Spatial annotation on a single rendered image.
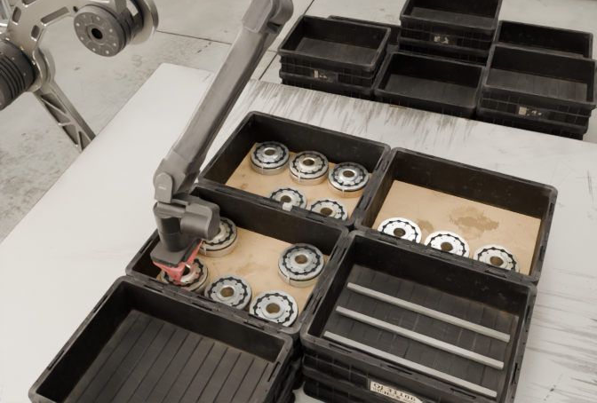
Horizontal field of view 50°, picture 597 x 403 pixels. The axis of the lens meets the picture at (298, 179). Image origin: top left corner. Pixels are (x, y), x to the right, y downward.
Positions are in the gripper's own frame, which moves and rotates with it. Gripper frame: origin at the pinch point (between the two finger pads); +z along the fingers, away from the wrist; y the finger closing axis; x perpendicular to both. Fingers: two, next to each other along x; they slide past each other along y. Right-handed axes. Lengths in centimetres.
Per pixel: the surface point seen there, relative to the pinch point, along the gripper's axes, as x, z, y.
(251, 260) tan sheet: -10.1, 6.2, 12.1
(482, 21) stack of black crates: -30, 41, 197
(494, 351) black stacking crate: -66, 6, 10
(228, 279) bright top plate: -9.0, 3.2, 3.5
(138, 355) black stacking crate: 0.3, 6.1, -18.9
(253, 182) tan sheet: 1.1, 6.3, 35.5
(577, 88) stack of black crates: -74, 41, 160
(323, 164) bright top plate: -14.5, 3.5, 45.7
